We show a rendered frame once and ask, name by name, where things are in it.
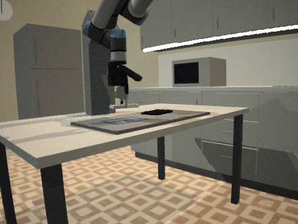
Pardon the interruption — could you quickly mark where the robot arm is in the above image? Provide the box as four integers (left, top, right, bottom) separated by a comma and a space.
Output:
82, 0, 153, 82

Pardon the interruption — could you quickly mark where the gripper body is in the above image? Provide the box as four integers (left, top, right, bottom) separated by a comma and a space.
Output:
108, 61, 128, 86

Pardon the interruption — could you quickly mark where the beige well plate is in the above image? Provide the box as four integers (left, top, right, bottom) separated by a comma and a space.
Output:
109, 103, 139, 109

